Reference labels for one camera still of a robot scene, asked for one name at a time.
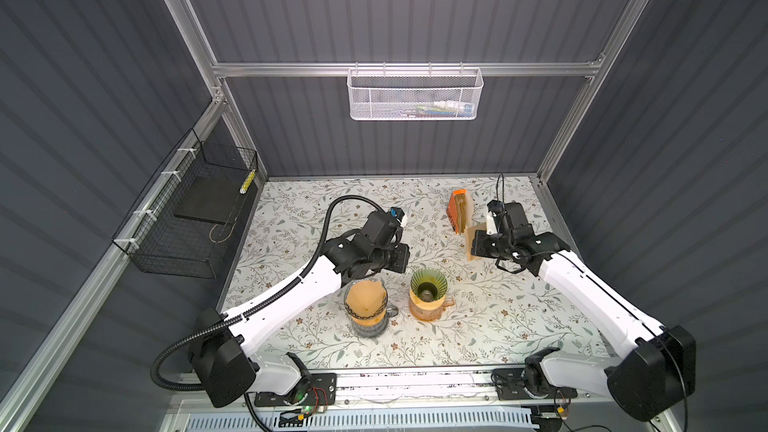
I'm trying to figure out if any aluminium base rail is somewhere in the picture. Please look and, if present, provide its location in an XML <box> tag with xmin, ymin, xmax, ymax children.
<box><xmin>161</xmin><ymin>362</ymin><xmax>655</xmax><ymax>432</ymax></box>

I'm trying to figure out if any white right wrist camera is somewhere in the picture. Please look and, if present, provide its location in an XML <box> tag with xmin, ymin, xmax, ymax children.
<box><xmin>486</xmin><ymin>199</ymin><xmax>501</xmax><ymax>235</ymax></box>

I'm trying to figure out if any green glass dripper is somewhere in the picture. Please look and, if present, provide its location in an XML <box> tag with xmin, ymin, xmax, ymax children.
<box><xmin>410</xmin><ymin>268</ymin><xmax>448</xmax><ymax>303</ymax></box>

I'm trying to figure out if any clear grey glass dripper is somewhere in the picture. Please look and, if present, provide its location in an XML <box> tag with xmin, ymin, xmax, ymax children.
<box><xmin>343</xmin><ymin>278</ymin><xmax>390</xmax><ymax>323</ymax></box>

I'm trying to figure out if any black wire basket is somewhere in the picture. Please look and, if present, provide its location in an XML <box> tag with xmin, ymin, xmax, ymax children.
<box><xmin>113</xmin><ymin>131</ymin><xmax>259</xmax><ymax>279</ymax></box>

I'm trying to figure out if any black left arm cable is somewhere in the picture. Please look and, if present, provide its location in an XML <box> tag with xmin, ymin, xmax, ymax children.
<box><xmin>149</xmin><ymin>194</ymin><xmax>385</xmax><ymax>392</ymax></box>

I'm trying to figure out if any orange coffee filter box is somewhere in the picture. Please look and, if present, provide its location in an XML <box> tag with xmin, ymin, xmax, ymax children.
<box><xmin>446</xmin><ymin>189</ymin><xmax>474</xmax><ymax>234</ymax></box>

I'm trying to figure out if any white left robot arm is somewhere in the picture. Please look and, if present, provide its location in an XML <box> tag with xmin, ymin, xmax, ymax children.
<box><xmin>188</xmin><ymin>207</ymin><xmax>409</xmax><ymax>408</ymax></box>

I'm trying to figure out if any yellow marker in basket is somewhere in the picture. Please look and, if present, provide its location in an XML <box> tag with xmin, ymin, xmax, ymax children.
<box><xmin>239</xmin><ymin>169</ymin><xmax>256</xmax><ymax>195</ymax></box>

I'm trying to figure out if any single brown paper filter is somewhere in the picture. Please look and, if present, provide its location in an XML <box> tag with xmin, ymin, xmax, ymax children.
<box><xmin>345</xmin><ymin>279</ymin><xmax>388</xmax><ymax>319</ymax></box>

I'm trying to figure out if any orange glass pitcher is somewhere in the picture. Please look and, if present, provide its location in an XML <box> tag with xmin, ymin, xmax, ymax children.
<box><xmin>409</xmin><ymin>298</ymin><xmax>455</xmax><ymax>322</ymax></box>

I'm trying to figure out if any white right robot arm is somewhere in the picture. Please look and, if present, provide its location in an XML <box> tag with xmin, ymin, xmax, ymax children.
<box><xmin>471</xmin><ymin>200</ymin><xmax>696</xmax><ymax>422</ymax></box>

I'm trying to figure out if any black pad in basket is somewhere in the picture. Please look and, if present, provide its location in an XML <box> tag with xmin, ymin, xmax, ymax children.
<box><xmin>174</xmin><ymin>177</ymin><xmax>246</xmax><ymax>225</ymax></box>

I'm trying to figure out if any white wire mesh basket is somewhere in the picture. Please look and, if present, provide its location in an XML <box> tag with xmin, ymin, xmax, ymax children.
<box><xmin>346</xmin><ymin>64</ymin><xmax>484</xmax><ymax>122</ymax></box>

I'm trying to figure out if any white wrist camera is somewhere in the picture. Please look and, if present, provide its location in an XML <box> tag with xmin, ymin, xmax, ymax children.
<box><xmin>486</xmin><ymin>199</ymin><xmax>501</xmax><ymax>235</ymax></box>
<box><xmin>389</xmin><ymin>207</ymin><xmax>408</xmax><ymax>228</ymax></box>

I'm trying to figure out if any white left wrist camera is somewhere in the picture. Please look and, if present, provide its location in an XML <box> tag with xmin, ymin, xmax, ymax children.
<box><xmin>389</xmin><ymin>207</ymin><xmax>408</xmax><ymax>228</ymax></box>

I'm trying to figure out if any clear grey glass pitcher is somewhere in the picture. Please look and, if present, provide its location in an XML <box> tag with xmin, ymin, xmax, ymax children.
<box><xmin>351</xmin><ymin>306</ymin><xmax>399</xmax><ymax>338</ymax></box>

